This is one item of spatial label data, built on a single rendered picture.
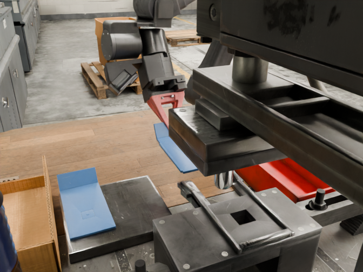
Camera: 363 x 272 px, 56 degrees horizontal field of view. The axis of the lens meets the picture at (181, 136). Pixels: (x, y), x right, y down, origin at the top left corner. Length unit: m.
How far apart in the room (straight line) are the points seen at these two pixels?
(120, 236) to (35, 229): 0.15
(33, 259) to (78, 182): 0.21
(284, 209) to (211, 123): 0.20
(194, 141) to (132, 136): 0.56
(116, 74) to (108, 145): 0.25
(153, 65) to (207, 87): 0.30
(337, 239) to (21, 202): 0.55
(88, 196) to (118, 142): 0.26
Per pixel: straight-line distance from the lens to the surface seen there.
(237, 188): 0.54
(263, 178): 0.65
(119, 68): 0.66
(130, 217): 0.58
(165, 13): 0.67
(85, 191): 0.66
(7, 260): 0.19
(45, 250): 0.50
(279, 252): 0.47
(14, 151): 0.90
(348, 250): 0.61
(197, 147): 0.34
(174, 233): 0.45
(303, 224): 0.49
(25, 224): 0.64
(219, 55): 0.80
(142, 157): 0.79
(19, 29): 5.01
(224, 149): 0.33
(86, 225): 0.58
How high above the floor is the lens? 1.29
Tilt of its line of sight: 26 degrees down
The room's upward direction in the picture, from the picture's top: straight up
